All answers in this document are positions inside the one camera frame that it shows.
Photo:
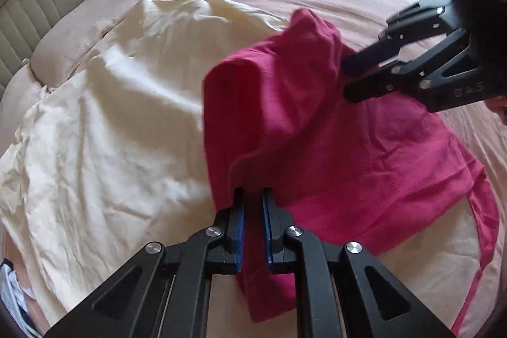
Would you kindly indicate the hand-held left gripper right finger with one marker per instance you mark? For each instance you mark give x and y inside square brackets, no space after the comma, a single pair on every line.
[269,243]

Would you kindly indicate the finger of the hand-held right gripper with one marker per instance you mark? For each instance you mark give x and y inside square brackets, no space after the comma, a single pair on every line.
[368,86]
[368,59]

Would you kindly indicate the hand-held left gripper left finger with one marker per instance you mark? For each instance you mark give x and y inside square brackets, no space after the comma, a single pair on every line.
[240,243]

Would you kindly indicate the pink ribbed top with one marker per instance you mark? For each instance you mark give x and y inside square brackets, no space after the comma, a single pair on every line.
[336,148]

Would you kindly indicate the cream shirt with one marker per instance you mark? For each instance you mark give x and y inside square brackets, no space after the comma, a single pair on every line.
[119,124]

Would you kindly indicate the white sailor shirt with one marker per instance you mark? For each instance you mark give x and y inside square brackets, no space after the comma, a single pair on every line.
[12,282]

